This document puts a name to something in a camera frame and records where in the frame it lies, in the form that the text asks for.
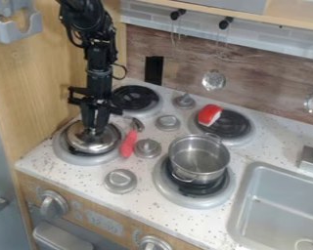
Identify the silver pot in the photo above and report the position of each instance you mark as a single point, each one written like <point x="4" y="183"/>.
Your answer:
<point x="199" y="159"/>

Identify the toy sink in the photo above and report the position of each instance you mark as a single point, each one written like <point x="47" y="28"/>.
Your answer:
<point x="281" y="208"/>

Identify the silver hanging strainer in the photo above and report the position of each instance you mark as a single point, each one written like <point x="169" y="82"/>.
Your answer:
<point x="214" y="80"/>

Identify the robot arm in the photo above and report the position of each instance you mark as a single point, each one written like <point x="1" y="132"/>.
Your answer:
<point x="90" y="29"/>

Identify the toy stove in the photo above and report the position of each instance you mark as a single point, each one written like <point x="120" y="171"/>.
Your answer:
<point x="194" y="192"/>

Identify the grey wall holder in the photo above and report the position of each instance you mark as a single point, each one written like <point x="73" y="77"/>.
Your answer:
<point x="11" y="24"/>

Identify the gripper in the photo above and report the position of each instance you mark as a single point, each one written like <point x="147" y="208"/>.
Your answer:
<point x="98" y="92"/>

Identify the tap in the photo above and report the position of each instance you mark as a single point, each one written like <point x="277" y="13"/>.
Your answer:
<point x="311" y="158"/>

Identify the silver pot lid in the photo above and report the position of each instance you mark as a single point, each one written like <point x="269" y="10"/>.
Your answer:
<point x="94" y="140"/>

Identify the red and white toy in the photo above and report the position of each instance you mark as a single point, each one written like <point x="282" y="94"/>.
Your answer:
<point x="208" y="114"/>

